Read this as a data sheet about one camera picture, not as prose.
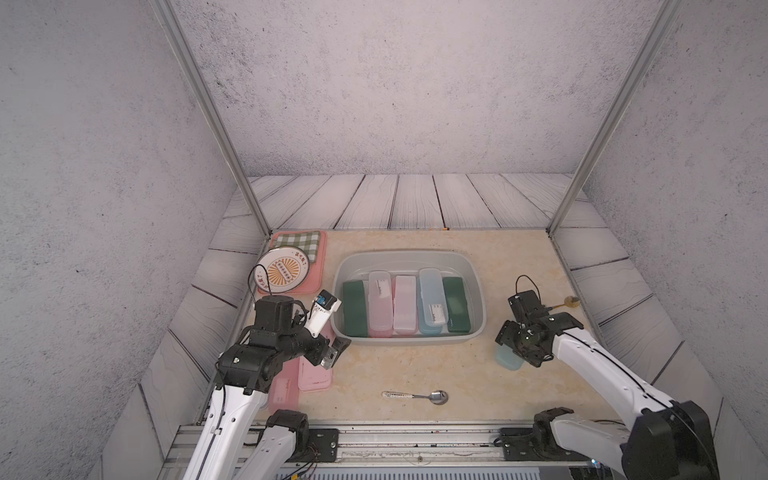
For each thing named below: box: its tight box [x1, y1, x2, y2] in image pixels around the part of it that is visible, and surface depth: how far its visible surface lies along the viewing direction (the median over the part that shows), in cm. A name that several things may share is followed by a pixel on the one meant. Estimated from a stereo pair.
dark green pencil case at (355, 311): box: [343, 280, 369, 338], surface depth 96 cm
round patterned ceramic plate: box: [254, 246, 310, 294], surface depth 110 cm
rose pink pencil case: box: [268, 355, 313, 413], surface depth 83 cm
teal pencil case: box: [494, 344, 525, 371], surface depth 80 cm
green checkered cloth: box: [273, 231, 320, 264], surface depth 120 cm
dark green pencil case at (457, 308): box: [442, 277, 471, 333], surface depth 98 cm
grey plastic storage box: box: [330, 250, 486, 344], surface depth 98 cm
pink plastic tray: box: [258, 231, 328, 295], surface depth 110 cm
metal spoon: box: [381, 390, 449, 405], surface depth 82 cm
